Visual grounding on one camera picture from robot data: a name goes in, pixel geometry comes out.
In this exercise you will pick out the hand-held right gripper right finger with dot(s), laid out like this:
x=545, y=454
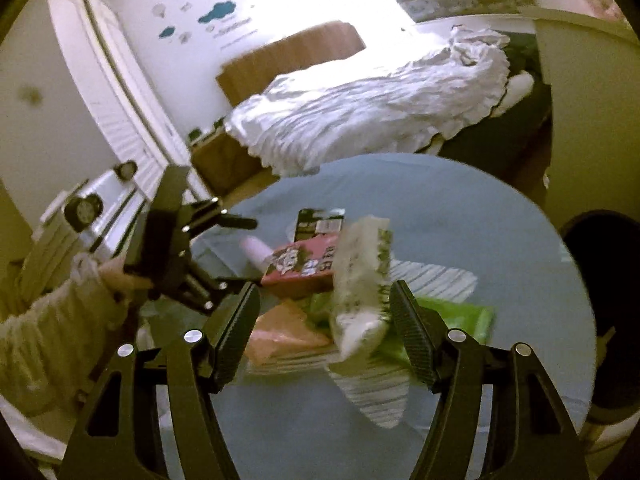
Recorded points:
x=412, y=340

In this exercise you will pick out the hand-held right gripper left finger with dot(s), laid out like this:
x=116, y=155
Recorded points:
x=237, y=340

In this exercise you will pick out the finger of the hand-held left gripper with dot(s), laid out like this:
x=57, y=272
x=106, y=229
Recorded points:
x=240, y=222
x=205, y=292

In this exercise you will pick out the green white snack packet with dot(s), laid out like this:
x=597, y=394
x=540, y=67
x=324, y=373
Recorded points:
x=360, y=285

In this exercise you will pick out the person's left forearm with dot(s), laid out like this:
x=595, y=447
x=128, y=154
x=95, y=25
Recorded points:
x=50, y=335

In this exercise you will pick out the person's left hand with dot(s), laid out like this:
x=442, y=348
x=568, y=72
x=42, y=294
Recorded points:
x=120, y=275

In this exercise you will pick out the orange packet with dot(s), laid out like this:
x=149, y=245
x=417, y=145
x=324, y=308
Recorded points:
x=285, y=335

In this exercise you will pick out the bright green packet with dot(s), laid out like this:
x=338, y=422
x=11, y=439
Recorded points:
x=460, y=330

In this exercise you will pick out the brown nightstand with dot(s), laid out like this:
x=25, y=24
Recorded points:
x=225, y=162

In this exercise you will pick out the white striped cloth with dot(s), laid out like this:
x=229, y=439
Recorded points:
x=380, y=395

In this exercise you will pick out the pink printed box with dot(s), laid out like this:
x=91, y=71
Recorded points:
x=295, y=267

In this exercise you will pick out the white ribbed suitcase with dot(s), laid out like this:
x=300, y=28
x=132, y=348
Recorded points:
x=107, y=185

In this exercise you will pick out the black barcode package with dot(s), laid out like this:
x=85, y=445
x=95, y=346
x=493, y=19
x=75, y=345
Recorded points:
x=317, y=222

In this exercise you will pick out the white louvered wardrobe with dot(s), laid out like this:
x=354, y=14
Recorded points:
x=125, y=125

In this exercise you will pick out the bed with white duvet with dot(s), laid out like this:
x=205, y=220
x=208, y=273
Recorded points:
x=360, y=105

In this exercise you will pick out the brown padded headboard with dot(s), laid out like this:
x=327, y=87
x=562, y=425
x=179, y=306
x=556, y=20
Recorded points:
x=280, y=57

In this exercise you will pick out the black bin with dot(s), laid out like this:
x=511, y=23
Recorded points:
x=600, y=310

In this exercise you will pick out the dark bed base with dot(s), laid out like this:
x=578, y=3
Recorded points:
x=500, y=135

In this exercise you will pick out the white pillow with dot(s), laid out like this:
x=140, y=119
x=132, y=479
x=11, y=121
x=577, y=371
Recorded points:
x=517, y=90

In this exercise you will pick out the white cabinet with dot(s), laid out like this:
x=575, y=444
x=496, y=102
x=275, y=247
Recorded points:
x=595, y=125

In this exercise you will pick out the dark green cloth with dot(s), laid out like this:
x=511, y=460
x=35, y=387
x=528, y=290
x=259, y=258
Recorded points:
x=522, y=52

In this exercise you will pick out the cloud wall stickers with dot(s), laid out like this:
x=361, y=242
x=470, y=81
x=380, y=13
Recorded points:
x=217, y=10

